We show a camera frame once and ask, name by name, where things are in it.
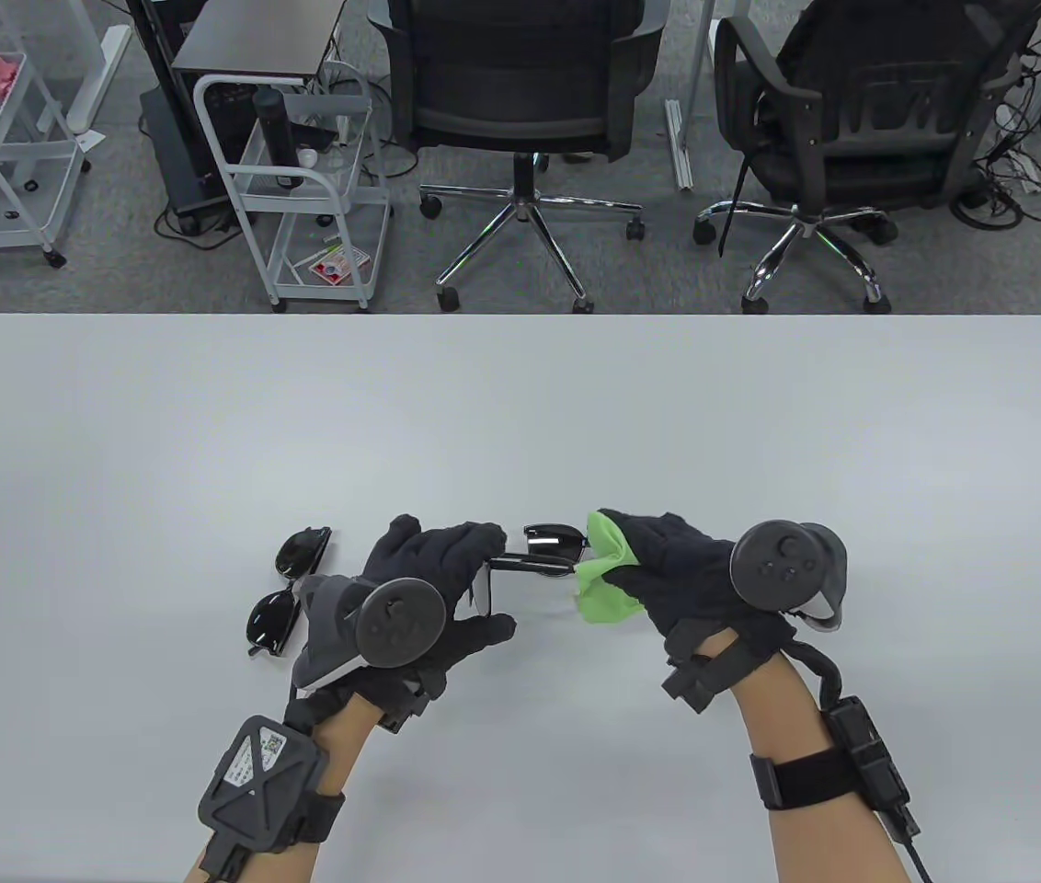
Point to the person's right hand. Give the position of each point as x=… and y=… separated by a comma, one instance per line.
x=686, y=579

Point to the person's left hand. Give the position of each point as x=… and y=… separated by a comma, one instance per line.
x=428, y=561

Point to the grey handheld controller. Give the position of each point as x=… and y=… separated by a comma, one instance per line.
x=401, y=621
x=773, y=561

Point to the green cleaning cloth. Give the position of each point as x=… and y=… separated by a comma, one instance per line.
x=603, y=598

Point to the black square sunglasses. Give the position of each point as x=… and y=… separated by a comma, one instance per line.
x=553, y=533
x=530, y=565

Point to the black rounded sunglasses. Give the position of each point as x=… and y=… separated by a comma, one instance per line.
x=268, y=621

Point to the black glove sensor module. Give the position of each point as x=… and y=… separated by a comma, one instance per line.
x=406, y=710
x=688, y=690

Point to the red and white packet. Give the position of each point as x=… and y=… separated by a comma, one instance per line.
x=332, y=267

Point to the white metal desk leg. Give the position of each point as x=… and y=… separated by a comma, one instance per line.
x=679, y=147

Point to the black bottle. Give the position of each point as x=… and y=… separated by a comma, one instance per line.
x=274, y=129

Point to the black ribbed office chair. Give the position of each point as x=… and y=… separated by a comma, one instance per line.
x=861, y=138

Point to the black computer tower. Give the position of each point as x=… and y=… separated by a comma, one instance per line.
x=176, y=156

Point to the black mesh office chair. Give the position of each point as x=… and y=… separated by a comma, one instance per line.
x=520, y=83

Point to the white power strip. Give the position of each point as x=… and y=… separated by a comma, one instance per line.
x=1026, y=175

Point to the dark side table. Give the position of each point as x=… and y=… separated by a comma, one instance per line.
x=254, y=37

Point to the white desk foot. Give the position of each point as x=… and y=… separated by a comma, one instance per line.
x=97, y=83

